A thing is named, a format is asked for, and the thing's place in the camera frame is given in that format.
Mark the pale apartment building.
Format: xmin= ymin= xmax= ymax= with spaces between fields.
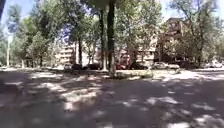
xmin=54 ymin=41 xmax=101 ymax=67

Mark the grey asphalt ground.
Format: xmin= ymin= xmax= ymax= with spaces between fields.
xmin=0 ymin=67 xmax=224 ymax=128

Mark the row of parked cars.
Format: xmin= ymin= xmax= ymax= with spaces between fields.
xmin=63 ymin=60 xmax=224 ymax=71

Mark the brown brick building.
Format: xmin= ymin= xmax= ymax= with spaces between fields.
xmin=136 ymin=17 xmax=201 ymax=66

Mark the red vehicle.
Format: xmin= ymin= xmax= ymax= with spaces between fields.
xmin=115 ymin=53 xmax=132 ymax=71

